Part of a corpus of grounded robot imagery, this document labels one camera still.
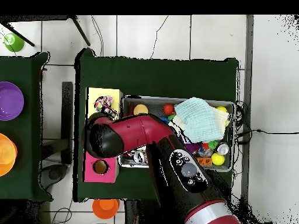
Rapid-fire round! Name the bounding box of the colourful fabric knot toy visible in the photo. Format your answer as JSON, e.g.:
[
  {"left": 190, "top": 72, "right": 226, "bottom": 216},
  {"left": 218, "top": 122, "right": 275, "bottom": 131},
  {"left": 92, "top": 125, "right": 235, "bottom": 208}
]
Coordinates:
[{"left": 93, "top": 95, "right": 113, "bottom": 112}]

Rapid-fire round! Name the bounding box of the light blue waffle cloth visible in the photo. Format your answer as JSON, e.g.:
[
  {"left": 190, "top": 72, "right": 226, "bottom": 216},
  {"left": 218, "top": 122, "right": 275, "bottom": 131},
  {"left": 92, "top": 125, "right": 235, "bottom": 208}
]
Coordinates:
[{"left": 173, "top": 97, "right": 224, "bottom": 144}]

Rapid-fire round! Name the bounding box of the silver mesh bin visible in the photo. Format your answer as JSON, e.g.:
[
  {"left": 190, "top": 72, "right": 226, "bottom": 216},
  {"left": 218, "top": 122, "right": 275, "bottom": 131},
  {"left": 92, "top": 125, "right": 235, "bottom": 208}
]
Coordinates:
[{"left": 118, "top": 94, "right": 237, "bottom": 173}]

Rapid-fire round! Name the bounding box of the wooden box with three holes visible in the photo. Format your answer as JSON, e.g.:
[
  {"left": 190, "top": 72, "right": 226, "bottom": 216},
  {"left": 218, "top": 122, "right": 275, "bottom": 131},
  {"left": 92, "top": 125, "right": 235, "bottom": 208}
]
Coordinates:
[{"left": 82, "top": 87, "right": 124, "bottom": 184}]

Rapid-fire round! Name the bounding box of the orange sponge disc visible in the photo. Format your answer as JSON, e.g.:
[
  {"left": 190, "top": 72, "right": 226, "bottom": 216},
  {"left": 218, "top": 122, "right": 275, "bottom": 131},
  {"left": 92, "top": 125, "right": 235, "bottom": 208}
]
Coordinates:
[{"left": 133, "top": 104, "right": 150, "bottom": 116}]

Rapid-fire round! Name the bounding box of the black upright panel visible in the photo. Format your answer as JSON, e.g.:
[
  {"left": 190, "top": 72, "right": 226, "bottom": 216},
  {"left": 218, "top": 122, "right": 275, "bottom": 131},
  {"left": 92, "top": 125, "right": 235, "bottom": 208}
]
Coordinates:
[{"left": 61, "top": 81, "right": 74, "bottom": 165}]

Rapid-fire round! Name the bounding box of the crushed silver can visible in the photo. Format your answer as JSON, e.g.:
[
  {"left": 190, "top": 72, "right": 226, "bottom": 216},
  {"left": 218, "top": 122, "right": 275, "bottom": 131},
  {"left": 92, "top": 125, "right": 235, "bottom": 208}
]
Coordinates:
[{"left": 133, "top": 150, "right": 148, "bottom": 165}]

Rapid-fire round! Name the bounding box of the red orange ball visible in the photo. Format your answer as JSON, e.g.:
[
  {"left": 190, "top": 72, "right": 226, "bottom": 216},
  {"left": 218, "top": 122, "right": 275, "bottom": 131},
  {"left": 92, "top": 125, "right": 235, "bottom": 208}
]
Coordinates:
[{"left": 162, "top": 103, "right": 175, "bottom": 116}]

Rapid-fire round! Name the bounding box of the black tripod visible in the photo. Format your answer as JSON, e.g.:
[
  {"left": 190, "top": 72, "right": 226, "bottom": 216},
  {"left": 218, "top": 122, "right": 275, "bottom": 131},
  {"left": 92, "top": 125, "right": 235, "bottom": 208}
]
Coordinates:
[{"left": 0, "top": 15, "right": 91, "bottom": 47}]

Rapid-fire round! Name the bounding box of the dark green side tablecloth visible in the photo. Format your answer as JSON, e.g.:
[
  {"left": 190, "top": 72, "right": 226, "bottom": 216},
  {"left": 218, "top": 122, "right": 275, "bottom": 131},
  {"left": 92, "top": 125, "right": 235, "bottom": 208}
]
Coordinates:
[{"left": 0, "top": 51, "right": 53, "bottom": 202}]

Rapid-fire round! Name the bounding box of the orange cup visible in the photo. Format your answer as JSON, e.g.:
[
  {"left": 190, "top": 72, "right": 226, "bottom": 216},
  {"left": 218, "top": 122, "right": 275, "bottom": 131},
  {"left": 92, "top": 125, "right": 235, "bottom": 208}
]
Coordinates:
[{"left": 92, "top": 198, "right": 120, "bottom": 220}]

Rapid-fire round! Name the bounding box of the purple bowl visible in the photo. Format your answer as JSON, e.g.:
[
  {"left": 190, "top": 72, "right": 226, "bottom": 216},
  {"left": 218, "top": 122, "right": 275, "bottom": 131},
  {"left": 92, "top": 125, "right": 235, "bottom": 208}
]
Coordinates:
[{"left": 0, "top": 81, "right": 25, "bottom": 121}]

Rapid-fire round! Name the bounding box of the orange plastic grid block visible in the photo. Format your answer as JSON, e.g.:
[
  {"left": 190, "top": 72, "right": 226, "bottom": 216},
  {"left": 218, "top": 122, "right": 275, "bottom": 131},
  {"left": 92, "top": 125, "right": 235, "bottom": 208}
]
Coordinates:
[{"left": 196, "top": 157, "right": 213, "bottom": 166}]

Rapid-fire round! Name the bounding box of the orange bowl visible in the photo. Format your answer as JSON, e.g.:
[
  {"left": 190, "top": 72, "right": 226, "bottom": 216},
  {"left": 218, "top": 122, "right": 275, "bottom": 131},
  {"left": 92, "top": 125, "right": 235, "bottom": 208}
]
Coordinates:
[{"left": 0, "top": 132, "right": 18, "bottom": 177}]

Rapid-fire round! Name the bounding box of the cream waffle cloth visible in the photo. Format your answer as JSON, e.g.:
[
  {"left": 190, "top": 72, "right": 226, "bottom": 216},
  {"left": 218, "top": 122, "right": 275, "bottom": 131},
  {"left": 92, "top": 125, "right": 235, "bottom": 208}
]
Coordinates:
[{"left": 169, "top": 106, "right": 231, "bottom": 135}]

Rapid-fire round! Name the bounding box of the green cup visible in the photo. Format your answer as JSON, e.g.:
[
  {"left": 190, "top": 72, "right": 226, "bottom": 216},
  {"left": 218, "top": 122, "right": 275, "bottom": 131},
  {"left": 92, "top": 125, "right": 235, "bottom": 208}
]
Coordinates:
[{"left": 3, "top": 32, "right": 25, "bottom": 53}]

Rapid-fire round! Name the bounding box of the round silver can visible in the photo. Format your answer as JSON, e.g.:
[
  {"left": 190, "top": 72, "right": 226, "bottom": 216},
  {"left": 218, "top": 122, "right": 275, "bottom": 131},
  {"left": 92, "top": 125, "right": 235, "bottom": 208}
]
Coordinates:
[{"left": 216, "top": 142, "right": 230, "bottom": 156}]

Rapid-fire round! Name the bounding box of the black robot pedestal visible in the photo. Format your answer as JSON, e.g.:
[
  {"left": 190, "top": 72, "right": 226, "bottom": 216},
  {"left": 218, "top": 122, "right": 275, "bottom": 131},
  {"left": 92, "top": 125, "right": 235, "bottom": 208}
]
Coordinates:
[{"left": 123, "top": 199, "right": 162, "bottom": 224}]

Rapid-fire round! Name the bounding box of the black cable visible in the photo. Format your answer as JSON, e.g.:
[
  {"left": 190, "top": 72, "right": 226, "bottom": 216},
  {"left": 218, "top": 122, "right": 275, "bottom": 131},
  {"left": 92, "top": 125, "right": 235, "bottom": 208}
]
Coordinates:
[{"left": 235, "top": 128, "right": 299, "bottom": 138}]

